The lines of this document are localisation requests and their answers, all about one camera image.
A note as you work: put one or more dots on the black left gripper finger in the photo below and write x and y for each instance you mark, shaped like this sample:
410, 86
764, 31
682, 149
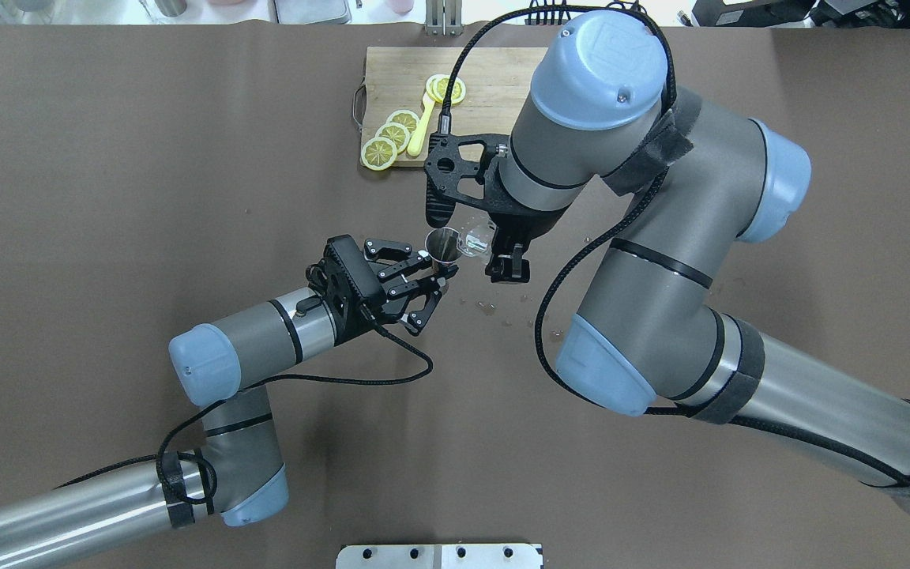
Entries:
432, 292
419, 265

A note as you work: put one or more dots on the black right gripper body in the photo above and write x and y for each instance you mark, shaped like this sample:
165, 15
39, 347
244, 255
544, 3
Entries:
520, 227

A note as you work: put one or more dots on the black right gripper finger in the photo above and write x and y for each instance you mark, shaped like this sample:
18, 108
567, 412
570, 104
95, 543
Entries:
509, 265

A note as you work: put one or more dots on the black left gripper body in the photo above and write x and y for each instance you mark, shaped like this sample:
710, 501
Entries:
389, 294

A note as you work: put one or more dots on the steel cocktail jigger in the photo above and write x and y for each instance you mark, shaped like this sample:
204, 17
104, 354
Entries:
441, 246

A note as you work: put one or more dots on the clear glass measuring cup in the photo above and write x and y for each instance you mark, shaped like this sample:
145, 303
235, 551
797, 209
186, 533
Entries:
475, 237

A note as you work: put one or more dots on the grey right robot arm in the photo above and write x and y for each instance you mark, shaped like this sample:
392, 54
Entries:
604, 103

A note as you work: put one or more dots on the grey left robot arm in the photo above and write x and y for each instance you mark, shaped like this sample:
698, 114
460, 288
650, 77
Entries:
226, 459

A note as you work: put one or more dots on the lemon slice at board corner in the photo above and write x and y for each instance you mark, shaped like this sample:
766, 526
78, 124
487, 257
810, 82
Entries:
378, 154

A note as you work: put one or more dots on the middle lemon slice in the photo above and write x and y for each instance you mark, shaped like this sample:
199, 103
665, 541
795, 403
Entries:
398, 135

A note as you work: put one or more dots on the inner lemon slice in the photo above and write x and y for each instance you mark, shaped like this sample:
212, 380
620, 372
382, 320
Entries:
405, 117

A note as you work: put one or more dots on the lemon slice on knife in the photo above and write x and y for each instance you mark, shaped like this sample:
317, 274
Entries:
438, 86

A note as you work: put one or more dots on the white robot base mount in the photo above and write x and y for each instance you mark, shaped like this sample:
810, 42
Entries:
450, 555

